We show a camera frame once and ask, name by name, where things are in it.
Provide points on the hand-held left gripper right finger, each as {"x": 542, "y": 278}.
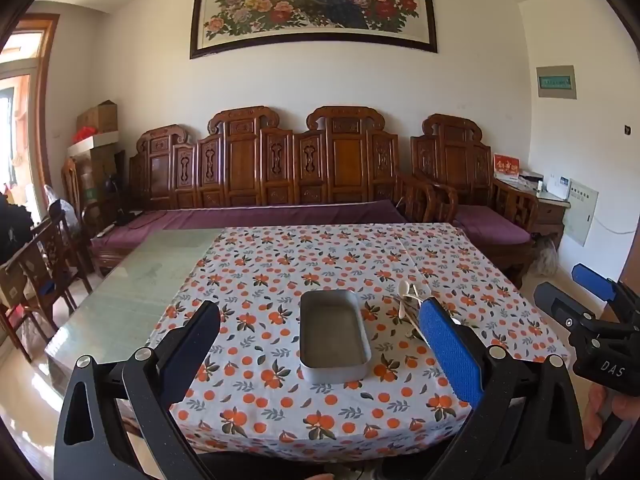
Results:
{"x": 450, "y": 345}

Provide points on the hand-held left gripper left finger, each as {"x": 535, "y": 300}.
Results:
{"x": 200, "y": 340}

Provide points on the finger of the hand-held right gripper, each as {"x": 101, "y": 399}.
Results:
{"x": 562, "y": 310}
{"x": 592, "y": 277}

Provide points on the brown chopstick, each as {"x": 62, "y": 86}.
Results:
{"x": 407, "y": 312}

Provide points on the rectangular metal tin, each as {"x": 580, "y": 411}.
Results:
{"x": 330, "y": 330}

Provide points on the person's right hand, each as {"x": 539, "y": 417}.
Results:
{"x": 595, "y": 410}

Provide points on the grey fluffy duster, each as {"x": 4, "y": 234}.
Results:
{"x": 545, "y": 255}

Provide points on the wooden side table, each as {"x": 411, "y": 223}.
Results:
{"x": 550, "y": 212}

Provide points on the orange fruit print tablecloth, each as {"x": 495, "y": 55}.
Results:
{"x": 260, "y": 280}

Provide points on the white telephone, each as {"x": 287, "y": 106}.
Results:
{"x": 557, "y": 186}

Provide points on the purple armchair cushion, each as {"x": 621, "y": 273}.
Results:
{"x": 490, "y": 225}

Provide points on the long purple sofa cushion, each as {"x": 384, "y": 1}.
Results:
{"x": 250, "y": 217}

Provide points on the red desk calendar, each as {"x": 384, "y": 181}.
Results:
{"x": 506, "y": 166}

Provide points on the wooden dining chair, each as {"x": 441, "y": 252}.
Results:
{"x": 45, "y": 270}
{"x": 72, "y": 185}

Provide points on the carved wooden sofa bench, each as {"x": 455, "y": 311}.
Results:
{"x": 240, "y": 170}

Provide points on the black desk lamp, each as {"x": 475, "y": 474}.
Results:
{"x": 114, "y": 185}

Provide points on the carved wooden armchair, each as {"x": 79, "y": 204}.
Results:
{"x": 450, "y": 160}

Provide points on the white plastic bag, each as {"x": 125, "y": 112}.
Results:
{"x": 52, "y": 197}

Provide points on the white flat box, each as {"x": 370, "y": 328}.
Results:
{"x": 95, "y": 141}

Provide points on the red decoration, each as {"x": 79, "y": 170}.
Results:
{"x": 84, "y": 135}

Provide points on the small cardboard box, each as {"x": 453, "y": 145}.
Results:
{"x": 97, "y": 116}

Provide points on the framed peacock flower painting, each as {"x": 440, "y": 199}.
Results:
{"x": 310, "y": 5}

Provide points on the white wall panel door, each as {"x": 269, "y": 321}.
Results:
{"x": 580, "y": 212}

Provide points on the grey wall electrical box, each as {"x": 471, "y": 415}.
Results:
{"x": 556, "y": 82}

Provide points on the wooden door frame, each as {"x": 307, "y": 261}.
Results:
{"x": 50, "y": 85}

